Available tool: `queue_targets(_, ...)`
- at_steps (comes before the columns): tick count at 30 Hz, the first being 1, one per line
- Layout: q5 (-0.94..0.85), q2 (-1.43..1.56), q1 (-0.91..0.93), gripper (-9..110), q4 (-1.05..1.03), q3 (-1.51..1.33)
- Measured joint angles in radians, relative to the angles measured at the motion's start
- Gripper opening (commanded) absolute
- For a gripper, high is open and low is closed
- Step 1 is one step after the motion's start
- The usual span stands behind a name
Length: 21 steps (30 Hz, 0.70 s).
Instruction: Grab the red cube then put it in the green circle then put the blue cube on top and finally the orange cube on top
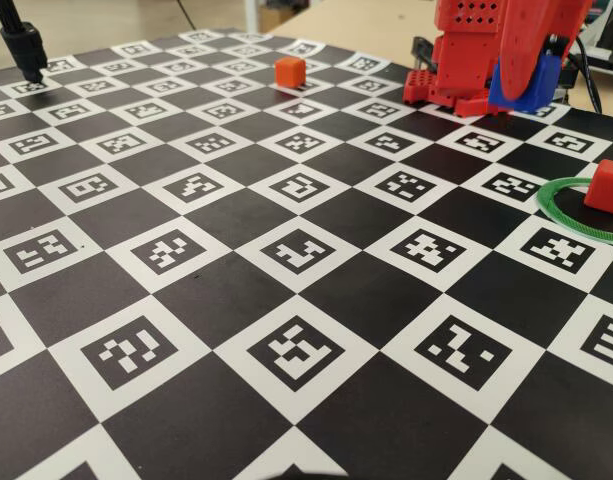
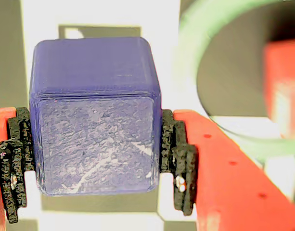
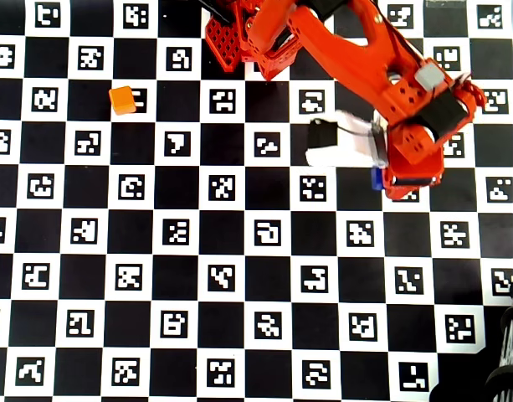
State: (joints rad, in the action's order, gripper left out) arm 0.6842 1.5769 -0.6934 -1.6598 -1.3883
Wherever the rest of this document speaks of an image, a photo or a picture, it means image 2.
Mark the black white marker mat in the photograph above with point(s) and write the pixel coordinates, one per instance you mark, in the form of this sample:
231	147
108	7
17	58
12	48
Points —
101	14

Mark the red cube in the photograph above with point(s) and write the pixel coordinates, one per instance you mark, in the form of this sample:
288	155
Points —
282	72

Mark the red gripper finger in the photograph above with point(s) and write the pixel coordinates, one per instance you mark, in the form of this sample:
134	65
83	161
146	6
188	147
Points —
229	187
15	149

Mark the blue cube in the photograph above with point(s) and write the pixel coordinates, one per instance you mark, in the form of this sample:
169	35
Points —
94	134

